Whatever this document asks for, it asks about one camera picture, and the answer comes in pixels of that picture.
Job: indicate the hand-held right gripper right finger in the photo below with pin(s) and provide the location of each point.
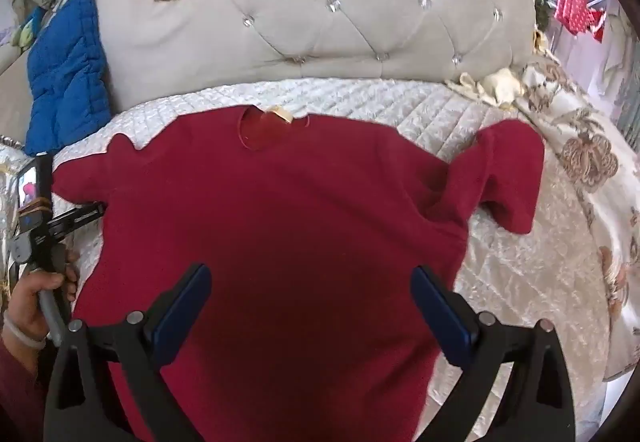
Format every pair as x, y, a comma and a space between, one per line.
442, 317

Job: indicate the green yellow cloth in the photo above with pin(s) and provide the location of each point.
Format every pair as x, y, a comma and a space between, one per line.
27, 30

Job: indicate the dark red short-sleeved shirt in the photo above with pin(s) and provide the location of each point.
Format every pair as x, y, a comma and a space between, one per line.
280, 222

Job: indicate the blue quilted jacket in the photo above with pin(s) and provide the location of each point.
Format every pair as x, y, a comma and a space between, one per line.
67, 77

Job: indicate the person's left hand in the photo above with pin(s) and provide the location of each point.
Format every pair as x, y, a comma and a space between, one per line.
30, 297

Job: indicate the person's left forearm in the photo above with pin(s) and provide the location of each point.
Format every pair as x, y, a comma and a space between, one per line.
17, 387

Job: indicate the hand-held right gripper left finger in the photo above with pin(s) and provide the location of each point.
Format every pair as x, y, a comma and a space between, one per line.
181, 309

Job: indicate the floral patterned quilt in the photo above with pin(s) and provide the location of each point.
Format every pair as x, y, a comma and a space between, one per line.
590, 157

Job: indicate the white quilted bedspread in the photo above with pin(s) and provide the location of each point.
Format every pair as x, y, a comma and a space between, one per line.
500, 242

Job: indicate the beige tufted headboard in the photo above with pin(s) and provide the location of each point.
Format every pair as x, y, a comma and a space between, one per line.
320, 17

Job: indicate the cream crumpled cloth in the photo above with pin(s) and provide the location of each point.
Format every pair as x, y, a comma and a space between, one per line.
492, 85

